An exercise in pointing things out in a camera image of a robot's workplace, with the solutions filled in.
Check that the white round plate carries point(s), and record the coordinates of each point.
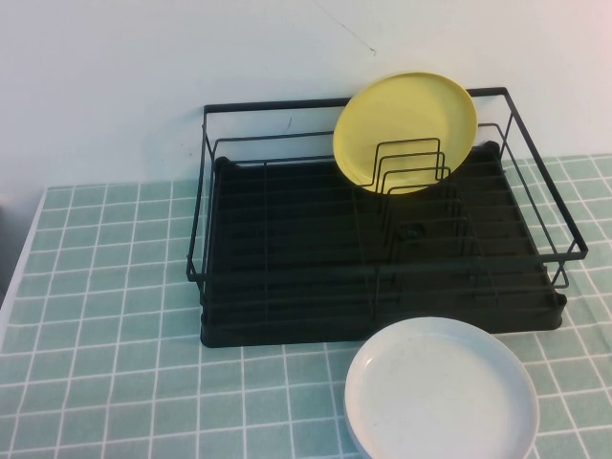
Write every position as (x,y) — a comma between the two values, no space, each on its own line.
(430,392)

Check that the grey round plate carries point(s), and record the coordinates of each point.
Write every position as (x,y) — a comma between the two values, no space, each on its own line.
(356,437)

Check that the green tiled table cover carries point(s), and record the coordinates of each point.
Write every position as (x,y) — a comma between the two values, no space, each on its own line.
(95,334)

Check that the yellow round plate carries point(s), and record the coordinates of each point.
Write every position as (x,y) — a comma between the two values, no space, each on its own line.
(406,115)

